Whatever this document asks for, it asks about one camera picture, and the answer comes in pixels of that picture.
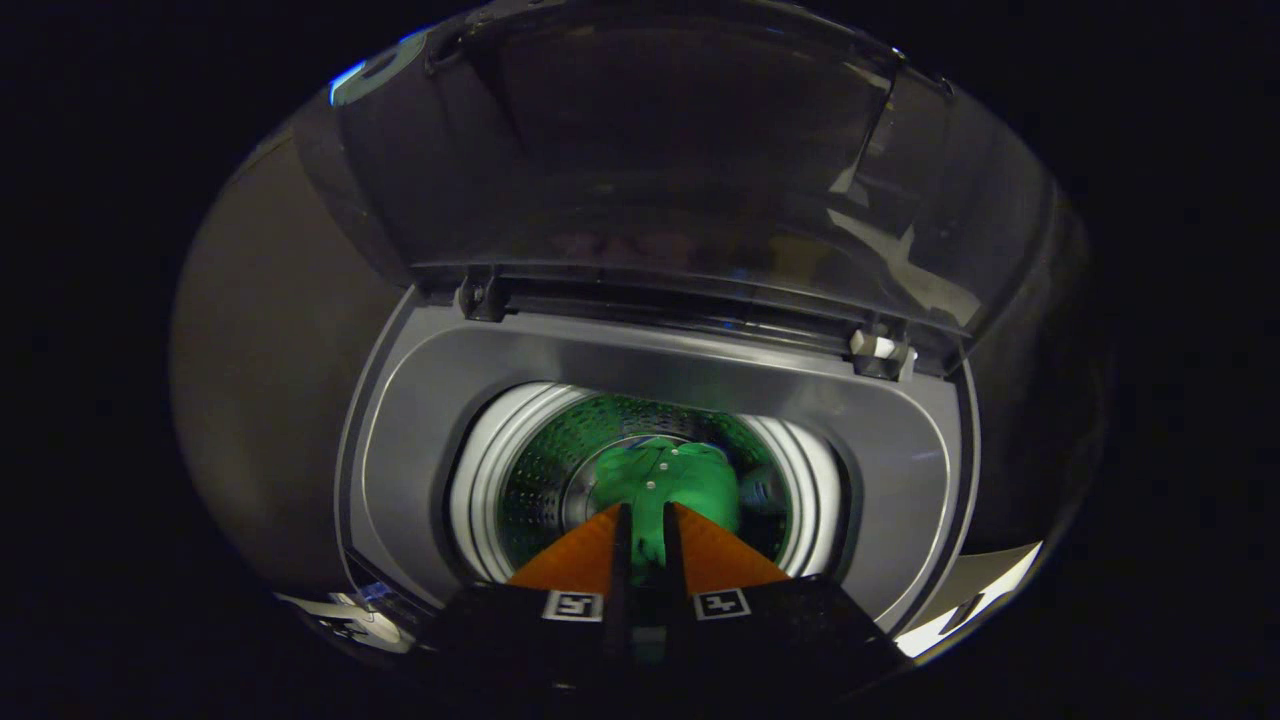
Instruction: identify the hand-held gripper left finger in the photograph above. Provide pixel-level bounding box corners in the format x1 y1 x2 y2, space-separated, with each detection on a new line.
420 502 641 701

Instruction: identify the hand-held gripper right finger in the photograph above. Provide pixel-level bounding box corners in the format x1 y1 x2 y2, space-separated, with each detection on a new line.
660 502 906 701

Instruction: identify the green polo shirt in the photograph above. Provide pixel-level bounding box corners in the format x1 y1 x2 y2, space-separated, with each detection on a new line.
590 435 746 591

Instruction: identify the dark transparent washing machine lid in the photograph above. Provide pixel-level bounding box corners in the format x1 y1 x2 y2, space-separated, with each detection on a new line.
290 5 1061 381

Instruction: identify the white round object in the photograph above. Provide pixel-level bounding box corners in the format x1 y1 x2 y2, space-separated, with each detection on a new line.
280 590 413 653

